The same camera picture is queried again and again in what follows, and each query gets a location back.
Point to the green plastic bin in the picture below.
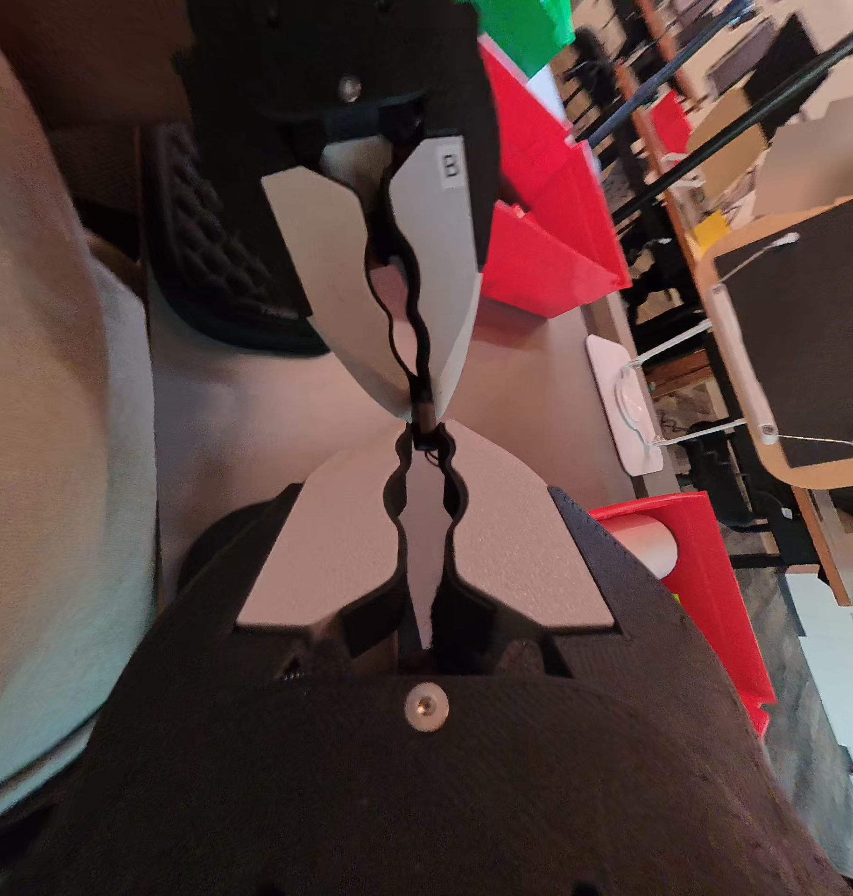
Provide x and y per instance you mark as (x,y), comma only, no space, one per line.
(524,28)

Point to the white paper roll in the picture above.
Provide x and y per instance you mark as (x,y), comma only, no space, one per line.
(647,542)

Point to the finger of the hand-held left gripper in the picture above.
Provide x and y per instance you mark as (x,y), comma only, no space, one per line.
(328,266)
(444,280)

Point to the black mesh chair back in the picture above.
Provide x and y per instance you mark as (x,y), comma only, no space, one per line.
(216,245)

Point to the white flat pad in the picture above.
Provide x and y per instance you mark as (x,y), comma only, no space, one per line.
(629,448)

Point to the wooden table with black mat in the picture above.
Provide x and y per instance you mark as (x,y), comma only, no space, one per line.
(804,329)

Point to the white box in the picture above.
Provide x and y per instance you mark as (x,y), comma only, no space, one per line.
(836,672)

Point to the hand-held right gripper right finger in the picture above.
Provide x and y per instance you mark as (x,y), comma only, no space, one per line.
(524,546)

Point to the large red plastic bin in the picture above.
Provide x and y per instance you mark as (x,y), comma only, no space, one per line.
(545,259)

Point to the yellow box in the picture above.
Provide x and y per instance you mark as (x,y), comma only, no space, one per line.
(710,227)

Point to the red bin with white roll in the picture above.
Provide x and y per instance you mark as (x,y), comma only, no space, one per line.
(713,595)

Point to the person's beige sweatshirt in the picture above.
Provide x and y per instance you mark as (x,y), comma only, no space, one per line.
(48,420)

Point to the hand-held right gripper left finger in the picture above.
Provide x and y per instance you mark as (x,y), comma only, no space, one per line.
(328,546)

